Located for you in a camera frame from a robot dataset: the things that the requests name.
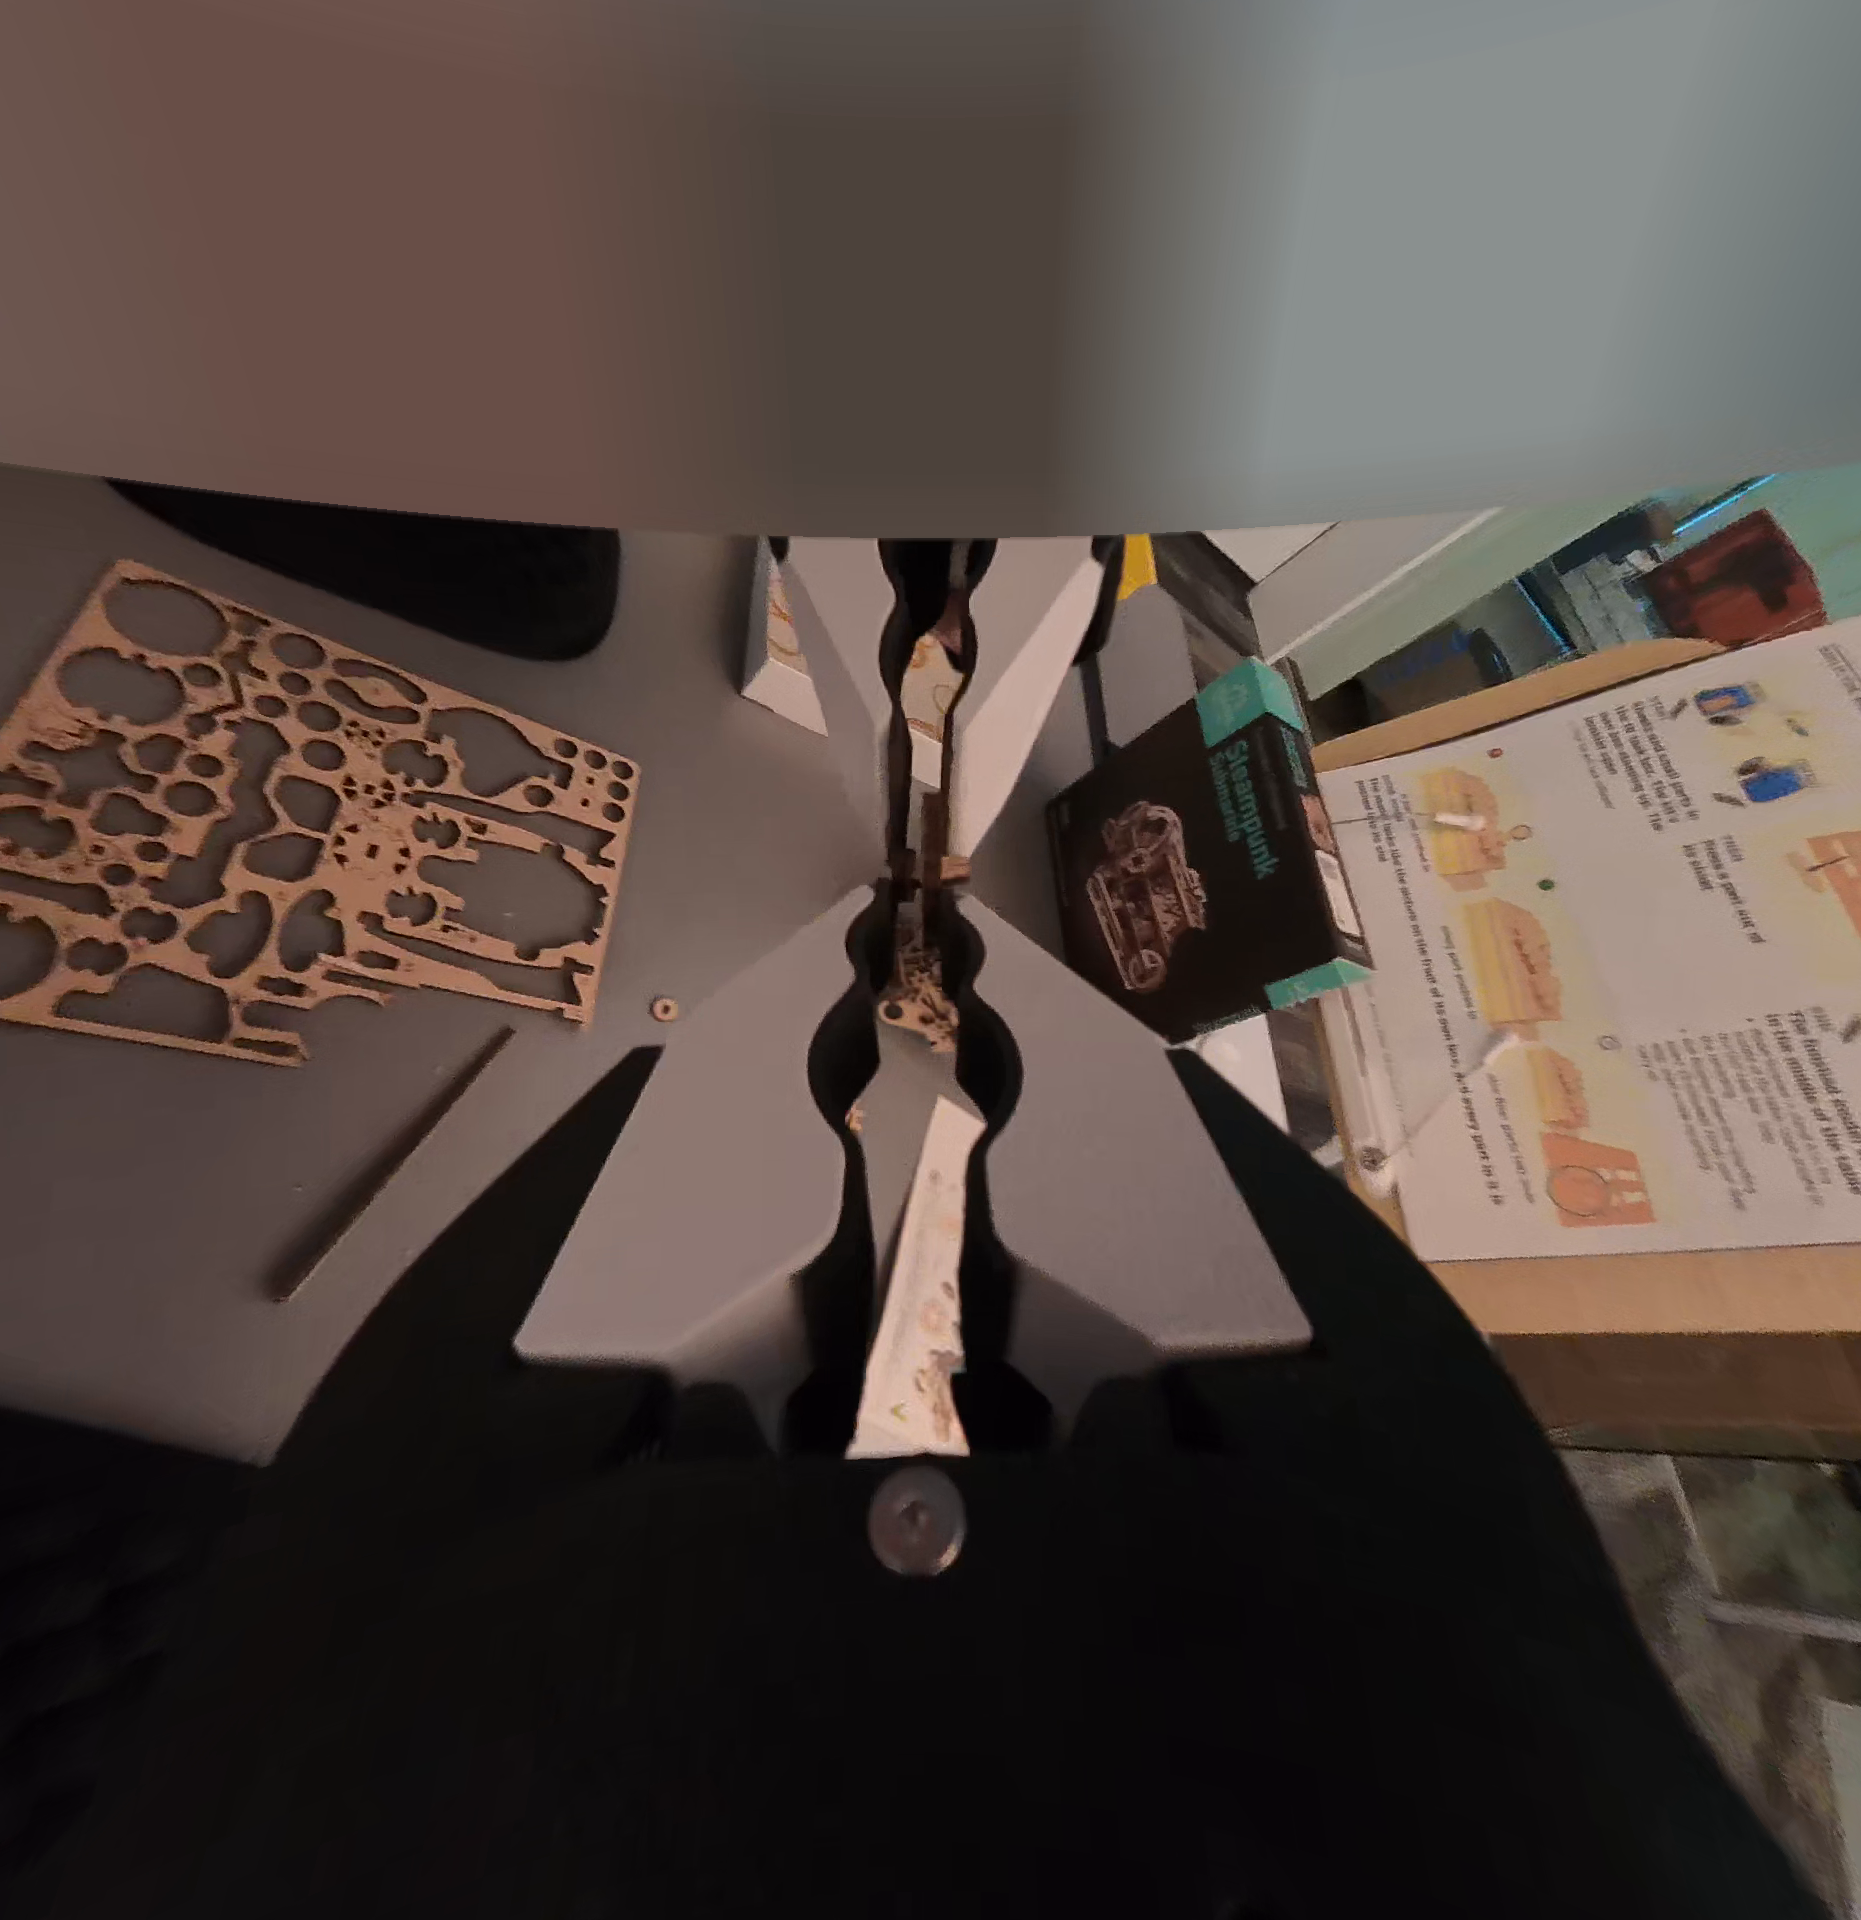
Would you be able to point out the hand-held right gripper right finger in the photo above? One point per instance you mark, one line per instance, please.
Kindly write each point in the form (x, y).
(1139, 1199)

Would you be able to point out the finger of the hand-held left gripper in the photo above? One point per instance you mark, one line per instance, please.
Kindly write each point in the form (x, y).
(850, 660)
(1019, 660)

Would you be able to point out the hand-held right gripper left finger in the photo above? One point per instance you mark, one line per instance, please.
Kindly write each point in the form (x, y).
(677, 1199)

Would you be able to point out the wooden gear assembly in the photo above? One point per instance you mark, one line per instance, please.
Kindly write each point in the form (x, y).
(918, 998)

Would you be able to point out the black model kit box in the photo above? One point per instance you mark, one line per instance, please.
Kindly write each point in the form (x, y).
(1171, 855)

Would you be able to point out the laser-cut wooden parts sheet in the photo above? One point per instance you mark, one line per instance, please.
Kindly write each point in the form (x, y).
(590, 940)

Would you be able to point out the white illustrated instruction booklet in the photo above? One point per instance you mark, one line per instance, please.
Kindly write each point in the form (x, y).
(914, 1276)

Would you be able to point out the thin dark wooden stick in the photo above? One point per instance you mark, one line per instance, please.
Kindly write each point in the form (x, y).
(398, 1165)

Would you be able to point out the black padded wrist rest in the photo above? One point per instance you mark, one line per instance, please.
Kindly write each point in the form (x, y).
(61, 1649)
(390, 573)

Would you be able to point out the light wooden side table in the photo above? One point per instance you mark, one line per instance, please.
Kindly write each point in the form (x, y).
(1620, 1350)

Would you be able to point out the white laminated instruction sheet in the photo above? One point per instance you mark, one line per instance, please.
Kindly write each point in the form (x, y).
(1620, 932)

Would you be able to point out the red storage crate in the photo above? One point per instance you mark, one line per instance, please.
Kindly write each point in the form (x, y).
(1740, 578)

